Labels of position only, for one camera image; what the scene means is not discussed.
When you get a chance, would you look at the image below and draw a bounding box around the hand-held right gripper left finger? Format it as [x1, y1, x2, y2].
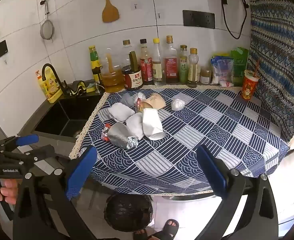
[12, 145, 120, 240]

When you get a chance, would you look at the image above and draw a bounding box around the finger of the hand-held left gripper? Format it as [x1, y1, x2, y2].
[0, 134, 40, 147]
[0, 145, 55, 165]

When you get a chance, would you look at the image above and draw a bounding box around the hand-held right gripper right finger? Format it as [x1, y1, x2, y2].
[194, 144, 279, 240]

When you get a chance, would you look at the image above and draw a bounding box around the small red candy wrapper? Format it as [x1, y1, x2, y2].
[101, 124, 112, 140]

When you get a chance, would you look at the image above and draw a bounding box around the silver foil snack bag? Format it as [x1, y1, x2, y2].
[106, 122, 139, 149]

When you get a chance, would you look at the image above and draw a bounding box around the bin with black bag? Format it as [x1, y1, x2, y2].
[104, 194, 154, 232]

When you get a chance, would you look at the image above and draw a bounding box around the white tissue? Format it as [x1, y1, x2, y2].
[126, 112, 145, 140]
[108, 103, 135, 122]

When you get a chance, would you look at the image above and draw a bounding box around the clear plastic ball wrapper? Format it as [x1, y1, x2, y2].
[171, 98, 185, 111]

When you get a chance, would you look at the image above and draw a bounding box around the crushed white paper cup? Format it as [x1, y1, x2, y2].
[142, 108, 165, 140]

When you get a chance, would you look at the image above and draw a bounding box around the grey plastic bag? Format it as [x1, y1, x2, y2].
[120, 94, 137, 108]

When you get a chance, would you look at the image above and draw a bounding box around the beige paper bowl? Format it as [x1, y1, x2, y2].
[141, 93, 166, 110]

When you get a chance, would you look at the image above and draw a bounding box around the person's left hand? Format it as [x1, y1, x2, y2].
[0, 180, 19, 222]

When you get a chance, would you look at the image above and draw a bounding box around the black sink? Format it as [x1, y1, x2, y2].
[33, 94, 105, 138]

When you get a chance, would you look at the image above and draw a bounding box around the blue patterned tablecloth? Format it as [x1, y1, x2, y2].
[69, 84, 291, 197]

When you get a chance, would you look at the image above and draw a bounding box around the yellow detergent jug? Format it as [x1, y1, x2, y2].
[43, 66, 64, 104]

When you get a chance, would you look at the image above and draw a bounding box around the yellow pump bottle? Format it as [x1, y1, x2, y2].
[35, 70, 49, 99]

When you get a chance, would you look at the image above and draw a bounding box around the black faucet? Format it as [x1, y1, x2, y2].
[42, 63, 74, 97]

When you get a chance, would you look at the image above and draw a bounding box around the person's right foot black sandal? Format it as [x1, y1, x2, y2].
[152, 219, 180, 240]

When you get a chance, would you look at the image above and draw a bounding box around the person's foot black sandal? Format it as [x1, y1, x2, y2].
[133, 228, 147, 240]
[152, 219, 180, 240]

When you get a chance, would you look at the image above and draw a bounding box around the black yellow scrub cloth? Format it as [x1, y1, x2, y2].
[72, 80, 87, 97]

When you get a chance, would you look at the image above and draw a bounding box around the person's left foot black sandal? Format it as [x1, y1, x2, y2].
[133, 228, 147, 240]

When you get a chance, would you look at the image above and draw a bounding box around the orange drink cup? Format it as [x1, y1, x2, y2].
[240, 70, 259, 100]

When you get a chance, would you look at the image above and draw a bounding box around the small glass jar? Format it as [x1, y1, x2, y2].
[200, 66, 212, 85]

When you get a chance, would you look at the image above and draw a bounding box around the large cooking oil bottle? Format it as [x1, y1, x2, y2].
[99, 47, 125, 93]

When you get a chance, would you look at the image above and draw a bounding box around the green label sauce bottle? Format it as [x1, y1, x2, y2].
[88, 45, 103, 85]

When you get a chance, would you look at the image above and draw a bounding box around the white plastic bag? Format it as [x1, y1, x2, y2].
[210, 55, 235, 85]

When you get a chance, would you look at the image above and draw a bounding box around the small bottle yellow cap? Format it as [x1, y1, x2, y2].
[188, 48, 200, 88]

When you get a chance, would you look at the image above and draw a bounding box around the green label oil bottle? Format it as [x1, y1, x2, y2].
[179, 45, 189, 84]

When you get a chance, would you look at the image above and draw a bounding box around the dark soy sauce jug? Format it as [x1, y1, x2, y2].
[121, 51, 144, 91]

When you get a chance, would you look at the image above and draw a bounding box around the metal mesh strainer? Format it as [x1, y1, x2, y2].
[40, 0, 55, 42]

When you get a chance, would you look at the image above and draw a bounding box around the green paper bag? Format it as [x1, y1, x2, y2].
[230, 46, 249, 87]

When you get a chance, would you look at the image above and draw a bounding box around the red label clear bottle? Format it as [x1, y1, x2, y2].
[164, 35, 180, 84]

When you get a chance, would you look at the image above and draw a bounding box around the clear bottle yellow cap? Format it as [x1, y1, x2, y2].
[152, 38, 163, 85]

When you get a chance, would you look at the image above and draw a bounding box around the dark bottle black cap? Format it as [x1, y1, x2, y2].
[139, 39, 154, 85]

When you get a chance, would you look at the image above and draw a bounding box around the clear bottle gold cap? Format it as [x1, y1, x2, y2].
[122, 39, 134, 67]

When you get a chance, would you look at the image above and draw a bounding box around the blue patterned curtain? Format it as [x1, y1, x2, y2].
[247, 0, 294, 140]

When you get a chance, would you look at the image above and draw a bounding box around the wooden spatula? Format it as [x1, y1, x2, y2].
[101, 0, 120, 23]

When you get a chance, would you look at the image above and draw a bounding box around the black power outlet strip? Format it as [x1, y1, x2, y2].
[182, 10, 215, 29]

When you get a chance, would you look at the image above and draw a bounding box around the small black wall switch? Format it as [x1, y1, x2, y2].
[0, 40, 8, 59]

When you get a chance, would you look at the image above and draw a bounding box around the black looped cable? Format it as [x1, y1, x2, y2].
[220, 0, 249, 40]

